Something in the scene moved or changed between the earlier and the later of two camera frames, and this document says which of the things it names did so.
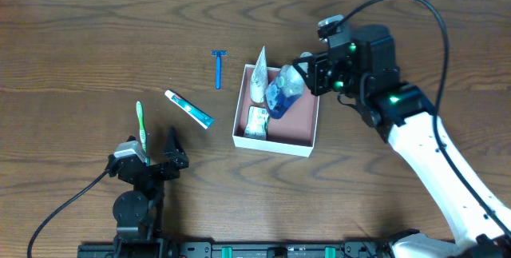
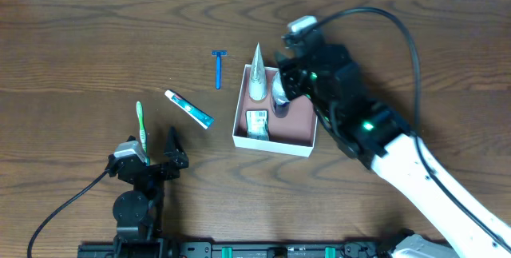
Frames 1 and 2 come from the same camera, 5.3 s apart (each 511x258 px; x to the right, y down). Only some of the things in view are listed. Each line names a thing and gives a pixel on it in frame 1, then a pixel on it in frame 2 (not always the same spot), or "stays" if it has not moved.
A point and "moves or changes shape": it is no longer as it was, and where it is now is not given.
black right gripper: (317, 74) -> (298, 71)
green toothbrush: (143, 133) stays
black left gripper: (152, 170) stays
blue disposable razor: (218, 53) stays
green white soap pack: (257, 123) stays
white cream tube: (259, 90) moves or changes shape
